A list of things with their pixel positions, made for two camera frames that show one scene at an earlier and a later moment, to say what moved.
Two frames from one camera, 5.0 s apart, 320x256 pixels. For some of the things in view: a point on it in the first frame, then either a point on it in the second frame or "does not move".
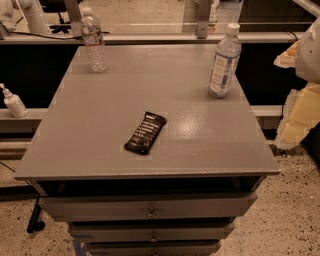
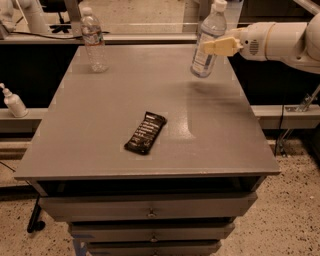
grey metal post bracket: (203, 19) does not move
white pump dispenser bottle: (14, 103) does not move
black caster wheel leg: (34, 224) does not move
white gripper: (309, 55) -> (254, 41)
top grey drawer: (126, 208) does not move
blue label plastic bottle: (225, 62) -> (213, 26)
